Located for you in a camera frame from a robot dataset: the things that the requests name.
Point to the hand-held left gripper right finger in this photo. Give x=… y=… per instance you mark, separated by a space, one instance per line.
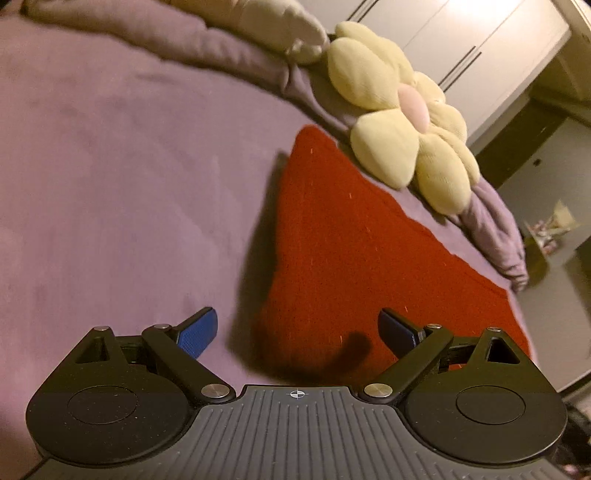
x=397 y=330

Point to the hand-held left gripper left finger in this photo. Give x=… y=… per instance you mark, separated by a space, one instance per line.
x=198 y=333

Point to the red knitted cardigan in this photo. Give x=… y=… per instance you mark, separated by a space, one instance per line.
x=360 y=258

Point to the purple bed sheet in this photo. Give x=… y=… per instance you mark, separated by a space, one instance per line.
x=115 y=184

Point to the cream flower pillow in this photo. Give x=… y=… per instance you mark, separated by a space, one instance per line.
x=383 y=152

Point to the white wardrobe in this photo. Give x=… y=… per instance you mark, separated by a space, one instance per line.
x=461 y=32

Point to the purple duvet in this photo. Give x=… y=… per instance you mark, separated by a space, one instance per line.
x=138 y=27

